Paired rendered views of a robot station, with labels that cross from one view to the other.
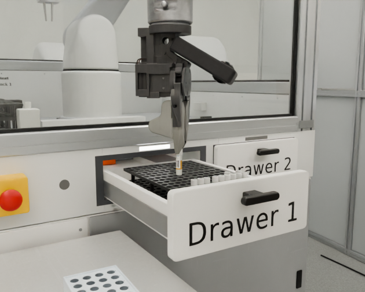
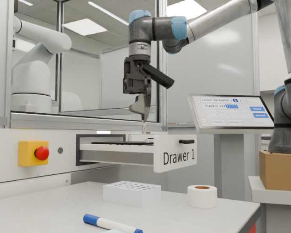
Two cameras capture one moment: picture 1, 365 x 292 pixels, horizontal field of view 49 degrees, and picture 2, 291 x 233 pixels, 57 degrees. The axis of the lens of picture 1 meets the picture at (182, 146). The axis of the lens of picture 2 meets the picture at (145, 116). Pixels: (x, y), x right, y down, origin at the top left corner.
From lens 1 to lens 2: 0.43 m
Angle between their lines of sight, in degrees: 29
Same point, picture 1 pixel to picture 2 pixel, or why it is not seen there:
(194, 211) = (165, 146)
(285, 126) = (157, 127)
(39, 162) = (48, 134)
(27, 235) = (38, 183)
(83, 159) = (70, 135)
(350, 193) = not seen: hidden behind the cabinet
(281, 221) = (190, 158)
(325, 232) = not seen: hidden behind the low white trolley
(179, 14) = (148, 52)
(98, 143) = (78, 126)
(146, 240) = not seen: hidden behind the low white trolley
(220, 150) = (133, 137)
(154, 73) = (136, 79)
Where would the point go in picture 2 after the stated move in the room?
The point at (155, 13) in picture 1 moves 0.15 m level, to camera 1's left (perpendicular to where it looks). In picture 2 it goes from (137, 50) to (91, 43)
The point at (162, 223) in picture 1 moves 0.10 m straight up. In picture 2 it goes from (143, 157) to (143, 125)
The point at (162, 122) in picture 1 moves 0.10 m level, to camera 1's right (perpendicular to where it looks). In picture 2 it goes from (139, 105) to (166, 106)
